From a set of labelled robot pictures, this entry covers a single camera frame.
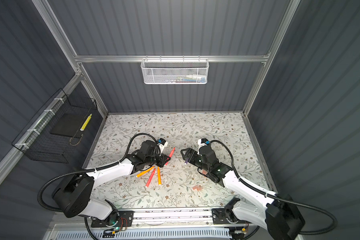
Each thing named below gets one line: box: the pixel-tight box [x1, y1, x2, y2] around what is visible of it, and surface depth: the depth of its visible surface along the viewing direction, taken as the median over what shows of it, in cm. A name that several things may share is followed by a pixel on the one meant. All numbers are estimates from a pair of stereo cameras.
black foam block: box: [50, 113, 90, 138], surface depth 76 cm
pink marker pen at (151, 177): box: [145, 168, 156, 188], surface depth 88 cm
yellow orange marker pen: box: [157, 166, 162, 185], surface depth 89 cm
